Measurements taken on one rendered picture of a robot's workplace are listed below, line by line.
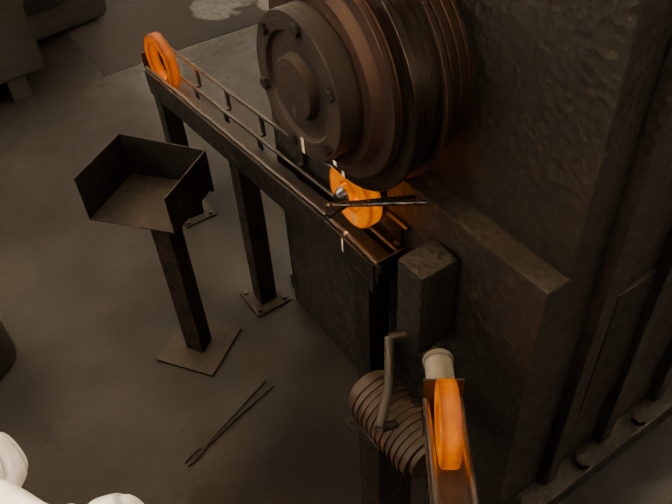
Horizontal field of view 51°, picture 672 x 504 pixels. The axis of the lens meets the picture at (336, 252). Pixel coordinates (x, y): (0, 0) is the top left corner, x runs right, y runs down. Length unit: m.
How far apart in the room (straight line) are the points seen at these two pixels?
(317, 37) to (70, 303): 1.66
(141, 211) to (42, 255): 0.98
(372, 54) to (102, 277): 1.70
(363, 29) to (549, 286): 0.53
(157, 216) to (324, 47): 0.84
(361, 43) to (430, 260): 0.45
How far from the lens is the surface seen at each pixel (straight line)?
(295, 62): 1.26
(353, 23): 1.18
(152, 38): 2.39
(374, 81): 1.18
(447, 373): 1.35
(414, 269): 1.37
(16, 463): 1.57
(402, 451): 1.47
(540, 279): 1.28
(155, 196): 1.95
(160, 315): 2.46
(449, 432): 1.20
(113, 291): 2.59
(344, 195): 1.48
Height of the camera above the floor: 1.78
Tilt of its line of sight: 44 degrees down
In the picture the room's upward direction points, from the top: 4 degrees counter-clockwise
